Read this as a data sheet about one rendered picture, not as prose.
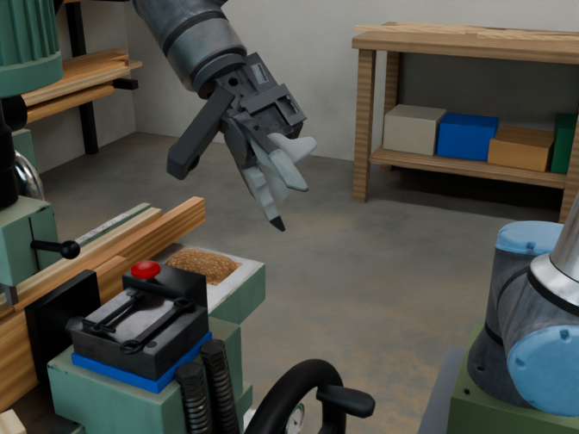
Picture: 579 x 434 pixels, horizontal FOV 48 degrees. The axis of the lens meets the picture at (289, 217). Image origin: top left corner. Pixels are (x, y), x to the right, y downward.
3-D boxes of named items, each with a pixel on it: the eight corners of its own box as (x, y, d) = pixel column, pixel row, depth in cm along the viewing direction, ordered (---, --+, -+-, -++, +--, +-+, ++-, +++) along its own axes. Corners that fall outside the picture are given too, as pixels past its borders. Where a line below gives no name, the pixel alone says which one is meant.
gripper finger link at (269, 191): (314, 213, 84) (291, 150, 81) (275, 235, 82) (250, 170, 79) (302, 208, 87) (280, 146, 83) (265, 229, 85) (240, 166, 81)
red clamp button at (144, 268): (149, 283, 64) (148, 274, 64) (125, 276, 66) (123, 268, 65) (167, 270, 67) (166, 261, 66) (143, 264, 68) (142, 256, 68)
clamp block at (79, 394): (166, 486, 60) (158, 407, 56) (54, 439, 65) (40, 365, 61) (245, 391, 72) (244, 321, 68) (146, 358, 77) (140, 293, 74)
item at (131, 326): (158, 394, 57) (152, 342, 55) (64, 361, 62) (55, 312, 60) (233, 320, 68) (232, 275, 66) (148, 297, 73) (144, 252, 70)
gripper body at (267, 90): (310, 121, 76) (257, 40, 78) (247, 153, 73) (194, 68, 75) (298, 148, 83) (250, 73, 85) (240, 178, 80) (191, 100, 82)
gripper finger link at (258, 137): (277, 136, 70) (239, 105, 76) (265, 142, 69) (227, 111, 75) (285, 170, 73) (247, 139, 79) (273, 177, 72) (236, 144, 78)
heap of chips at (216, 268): (216, 286, 87) (215, 273, 86) (155, 269, 91) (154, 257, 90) (243, 263, 93) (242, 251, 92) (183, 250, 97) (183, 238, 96)
